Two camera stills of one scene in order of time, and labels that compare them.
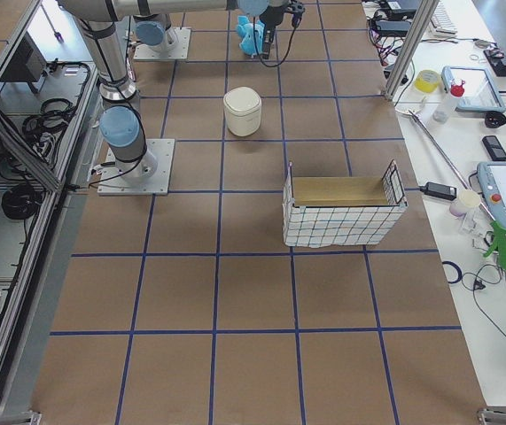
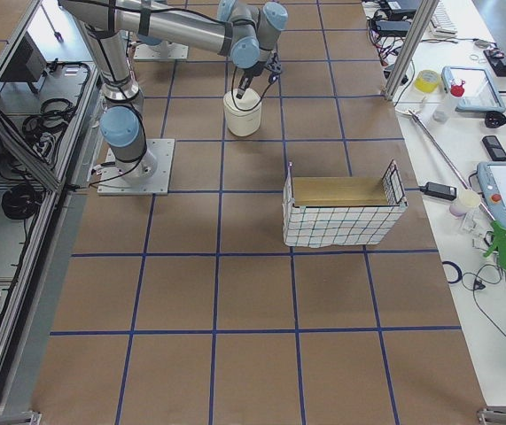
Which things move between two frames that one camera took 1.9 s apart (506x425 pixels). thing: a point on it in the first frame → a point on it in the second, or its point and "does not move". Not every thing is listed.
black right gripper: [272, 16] → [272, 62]
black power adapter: [439, 190] does not move
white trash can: [243, 111] does not move
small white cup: [468, 199] does not move
